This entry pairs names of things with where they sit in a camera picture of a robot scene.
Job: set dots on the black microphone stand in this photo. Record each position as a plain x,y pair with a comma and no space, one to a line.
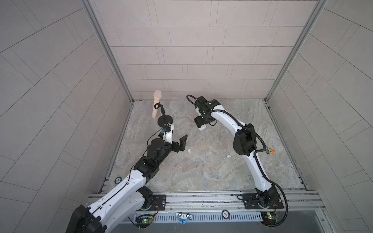
163,119

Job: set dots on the aluminium frame rail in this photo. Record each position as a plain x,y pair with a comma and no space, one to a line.
207,206

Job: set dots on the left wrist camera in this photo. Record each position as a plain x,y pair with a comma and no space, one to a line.
168,133

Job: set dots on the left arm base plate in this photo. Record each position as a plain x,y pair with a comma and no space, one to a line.
157,202

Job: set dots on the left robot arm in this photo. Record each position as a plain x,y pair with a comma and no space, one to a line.
128,196

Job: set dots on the green orange toy car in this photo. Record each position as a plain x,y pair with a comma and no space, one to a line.
269,150

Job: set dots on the right green circuit board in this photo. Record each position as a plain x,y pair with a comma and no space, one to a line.
269,218

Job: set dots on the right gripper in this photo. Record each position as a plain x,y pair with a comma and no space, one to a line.
198,121

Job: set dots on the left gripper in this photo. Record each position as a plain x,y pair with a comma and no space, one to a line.
181,146

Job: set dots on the green circuit board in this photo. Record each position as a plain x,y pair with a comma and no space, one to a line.
269,218
143,221

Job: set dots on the black round disc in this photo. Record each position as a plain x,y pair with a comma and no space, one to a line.
225,214

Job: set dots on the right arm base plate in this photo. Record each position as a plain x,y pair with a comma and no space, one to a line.
250,201

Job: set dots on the left green circuit board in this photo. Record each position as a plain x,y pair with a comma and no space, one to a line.
143,221

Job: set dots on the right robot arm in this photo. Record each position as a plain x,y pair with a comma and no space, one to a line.
246,143

